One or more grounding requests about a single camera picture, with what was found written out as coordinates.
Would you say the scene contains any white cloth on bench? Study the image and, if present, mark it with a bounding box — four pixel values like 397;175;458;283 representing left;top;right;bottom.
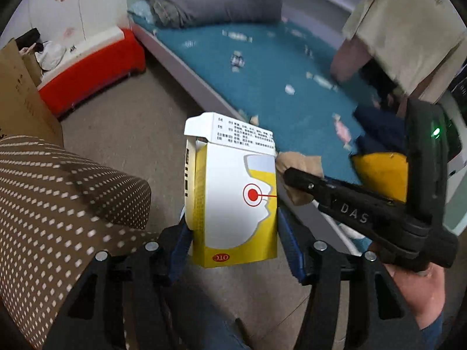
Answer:
36;41;67;71

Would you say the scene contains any brown polka dot tablecloth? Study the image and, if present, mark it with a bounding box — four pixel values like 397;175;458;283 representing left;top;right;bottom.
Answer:
1;135;151;349

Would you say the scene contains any brown cardboard box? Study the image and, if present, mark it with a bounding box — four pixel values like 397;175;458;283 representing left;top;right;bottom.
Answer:
0;40;63;146

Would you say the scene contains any teal quilted bed mattress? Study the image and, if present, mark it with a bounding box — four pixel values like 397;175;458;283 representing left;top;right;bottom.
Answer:
128;0;378;183

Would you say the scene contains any beige hanging cloth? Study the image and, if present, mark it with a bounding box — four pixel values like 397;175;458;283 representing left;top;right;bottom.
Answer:
330;0;466;104

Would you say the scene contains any tan sock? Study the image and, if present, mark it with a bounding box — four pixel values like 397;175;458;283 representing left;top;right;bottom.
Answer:
275;151;325;207

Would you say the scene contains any yellow white medicine box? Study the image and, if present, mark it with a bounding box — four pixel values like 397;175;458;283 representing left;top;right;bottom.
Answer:
184;112;278;269

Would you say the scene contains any yellow pillow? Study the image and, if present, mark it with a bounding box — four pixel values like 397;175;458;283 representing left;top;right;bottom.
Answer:
351;153;408;202

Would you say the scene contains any right hand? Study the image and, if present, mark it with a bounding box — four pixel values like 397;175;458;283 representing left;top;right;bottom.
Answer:
384;263;446;330

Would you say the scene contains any blue jeans leg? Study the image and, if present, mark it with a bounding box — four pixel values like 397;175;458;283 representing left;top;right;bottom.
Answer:
171;282;251;349

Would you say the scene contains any dark blue clothing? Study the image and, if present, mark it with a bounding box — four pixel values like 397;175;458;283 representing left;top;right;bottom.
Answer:
353;105;406;155

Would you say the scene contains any red bench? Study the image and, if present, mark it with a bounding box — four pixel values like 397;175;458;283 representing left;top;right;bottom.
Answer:
38;29;146;117

